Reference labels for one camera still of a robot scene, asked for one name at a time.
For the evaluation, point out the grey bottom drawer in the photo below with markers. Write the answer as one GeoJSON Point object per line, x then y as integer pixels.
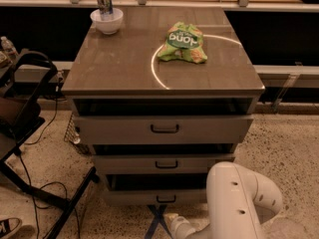
{"type": "Point", "coordinates": [152, 189]}

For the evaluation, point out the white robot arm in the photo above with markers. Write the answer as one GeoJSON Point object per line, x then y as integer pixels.
{"type": "Point", "coordinates": [239, 200]}

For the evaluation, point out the black white sneaker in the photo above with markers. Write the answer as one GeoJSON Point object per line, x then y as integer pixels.
{"type": "Point", "coordinates": [9, 226]}

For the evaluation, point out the green chip bag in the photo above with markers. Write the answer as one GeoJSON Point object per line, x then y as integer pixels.
{"type": "Point", "coordinates": [183, 42]}

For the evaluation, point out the metal drink can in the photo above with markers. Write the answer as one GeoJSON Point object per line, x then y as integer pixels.
{"type": "Point", "coordinates": [105, 6]}

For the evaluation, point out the grey drawer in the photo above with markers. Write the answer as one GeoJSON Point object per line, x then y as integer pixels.
{"type": "Point", "coordinates": [152, 189]}
{"type": "Point", "coordinates": [163, 130]}
{"type": "Point", "coordinates": [157, 164]}

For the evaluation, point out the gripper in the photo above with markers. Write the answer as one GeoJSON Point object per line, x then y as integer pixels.
{"type": "Point", "coordinates": [182, 225]}

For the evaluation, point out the blue tape cross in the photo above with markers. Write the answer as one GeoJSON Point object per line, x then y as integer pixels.
{"type": "Point", "coordinates": [157, 212]}

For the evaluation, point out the plastic water bottle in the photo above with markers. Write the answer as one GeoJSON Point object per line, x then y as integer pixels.
{"type": "Point", "coordinates": [9, 48]}

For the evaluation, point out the white bowl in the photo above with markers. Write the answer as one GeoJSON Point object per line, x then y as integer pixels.
{"type": "Point", "coordinates": [109, 26]}

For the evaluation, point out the grey middle drawer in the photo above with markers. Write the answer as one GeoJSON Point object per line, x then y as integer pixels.
{"type": "Point", "coordinates": [157, 164]}

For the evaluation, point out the grey top drawer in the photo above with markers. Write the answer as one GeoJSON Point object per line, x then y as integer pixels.
{"type": "Point", "coordinates": [163, 130]}

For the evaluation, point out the grey drawer cabinet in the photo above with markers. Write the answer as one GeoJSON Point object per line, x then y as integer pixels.
{"type": "Point", "coordinates": [121, 75]}

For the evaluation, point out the wire mesh basket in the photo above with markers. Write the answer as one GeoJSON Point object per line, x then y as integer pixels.
{"type": "Point", "coordinates": [73, 138]}

